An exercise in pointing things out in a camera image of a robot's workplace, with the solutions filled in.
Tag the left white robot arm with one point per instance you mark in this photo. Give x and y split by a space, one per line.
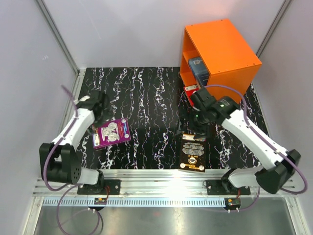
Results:
59 162

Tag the dark blue book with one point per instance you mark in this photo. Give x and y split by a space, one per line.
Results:
199 71

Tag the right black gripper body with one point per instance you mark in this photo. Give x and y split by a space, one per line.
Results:
199 120

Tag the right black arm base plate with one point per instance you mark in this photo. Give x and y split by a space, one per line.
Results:
215 187

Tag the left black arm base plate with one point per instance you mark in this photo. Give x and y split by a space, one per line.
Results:
111 186

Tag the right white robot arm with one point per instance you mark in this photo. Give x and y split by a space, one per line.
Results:
277 163

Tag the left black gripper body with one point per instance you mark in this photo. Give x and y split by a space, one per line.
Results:
105 115

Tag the red comic book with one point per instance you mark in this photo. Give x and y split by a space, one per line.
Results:
189 90

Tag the orange two-shelf cabinet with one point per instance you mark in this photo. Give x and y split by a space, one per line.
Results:
231 62

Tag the black book gold text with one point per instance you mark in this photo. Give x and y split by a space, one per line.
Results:
192 156

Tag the white slotted cable duct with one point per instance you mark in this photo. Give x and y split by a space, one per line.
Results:
134 202

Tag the purple treehouse book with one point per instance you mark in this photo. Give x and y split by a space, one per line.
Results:
111 133

